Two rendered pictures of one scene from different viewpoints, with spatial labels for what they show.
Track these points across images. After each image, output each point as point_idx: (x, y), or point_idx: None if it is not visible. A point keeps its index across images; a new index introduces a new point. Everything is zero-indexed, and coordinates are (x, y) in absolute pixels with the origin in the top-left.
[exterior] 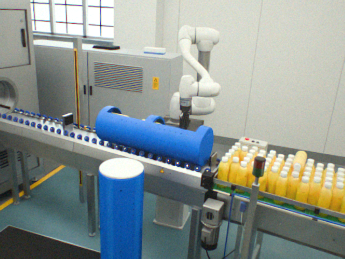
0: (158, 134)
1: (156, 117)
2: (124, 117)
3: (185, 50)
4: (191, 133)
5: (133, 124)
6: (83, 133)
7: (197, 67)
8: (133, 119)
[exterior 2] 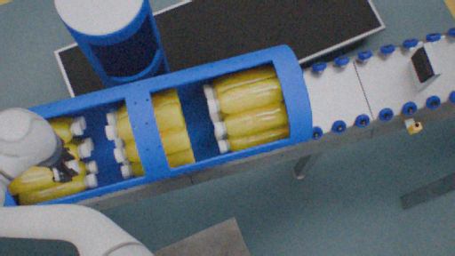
0: (95, 92)
1: (131, 115)
2: (209, 71)
3: (80, 216)
4: None
5: (171, 75)
6: (381, 101)
7: (14, 206)
8: (179, 79)
